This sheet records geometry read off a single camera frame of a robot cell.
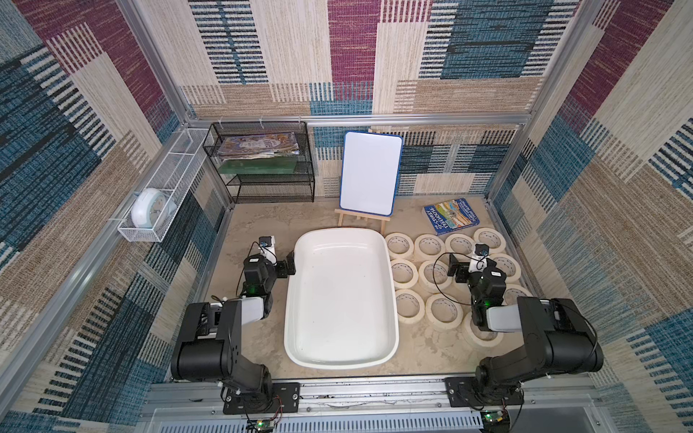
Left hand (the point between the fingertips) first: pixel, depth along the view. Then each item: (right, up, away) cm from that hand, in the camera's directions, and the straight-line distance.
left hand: (278, 252), depth 93 cm
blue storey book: (+66, +13, +18) cm, 70 cm away
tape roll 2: (+54, -8, +6) cm, 55 cm away
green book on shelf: (-6, +30, +4) cm, 31 cm away
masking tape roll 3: (+67, +2, +11) cm, 68 cm away
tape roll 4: (+44, -17, -4) cm, 47 cm away
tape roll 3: (+44, -8, +3) cm, 44 cm away
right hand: (+64, 0, -2) cm, 64 cm away
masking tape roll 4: (+79, +4, +12) cm, 80 cm away
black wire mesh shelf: (-17, +25, +26) cm, 40 cm away
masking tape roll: (+43, +2, +12) cm, 45 cm away
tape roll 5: (+54, -19, -5) cm, 58 cm away
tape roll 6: (+78, -12, -3) cm, 79 cm away
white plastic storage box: (+21, -19, -1) cm, 29 cm away
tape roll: (+81, -5, +4) cm, 81 cm away
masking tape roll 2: (+55, +1, +11) cm, 56 cm away
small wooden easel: (+29, +12, +15) cm, 35 cm away
